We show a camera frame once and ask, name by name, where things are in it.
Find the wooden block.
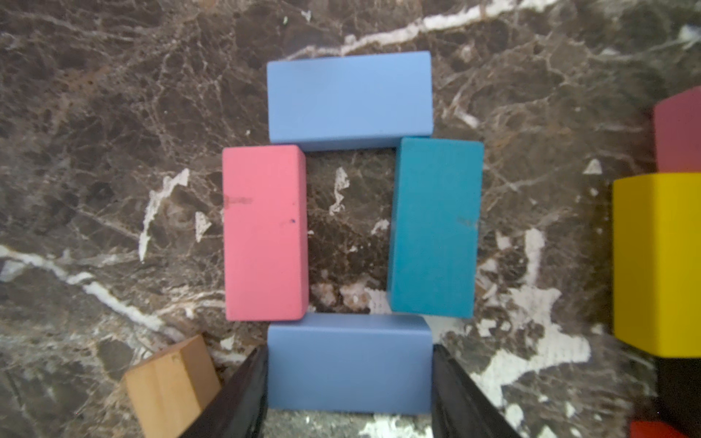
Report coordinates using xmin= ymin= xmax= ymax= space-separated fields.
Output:
xmin=124 ymin=335 xmax=222 ymax=437

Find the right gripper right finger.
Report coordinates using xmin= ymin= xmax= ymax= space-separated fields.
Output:
xmin=431 ymin=344 xmax=520 ymax=438

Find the dark brown block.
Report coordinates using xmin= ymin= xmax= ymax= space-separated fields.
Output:
xmin=656 ymin=358 xmax=700 ymax=437

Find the light blue block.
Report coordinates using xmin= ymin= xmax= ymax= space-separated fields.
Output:
xmin=268 ymin=313 xmax=433 ymax=415
xmin=267 ymin=51 xmax=434 ymax=153

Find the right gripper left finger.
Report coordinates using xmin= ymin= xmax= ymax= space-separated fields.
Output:
xmin=180 ymin=346 xmax=268 ymax=438

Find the teal block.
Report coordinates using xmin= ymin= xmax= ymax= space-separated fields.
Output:
xmin=388 ymin=137 xmax=485 ymax=319

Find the pink block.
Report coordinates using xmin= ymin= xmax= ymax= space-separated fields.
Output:
xmin=222 ymin=145 xmax=310 ymax=321
xmin=653 ymin=86 xmax=701 ymax=173

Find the red block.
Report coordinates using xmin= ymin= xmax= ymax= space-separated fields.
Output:
xmin=629 ymin=421 xmax=686 ymax=438

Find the yellow block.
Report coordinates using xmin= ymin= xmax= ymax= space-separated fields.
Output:
xmin=613 ymin=173 xmax=700 ymax=359

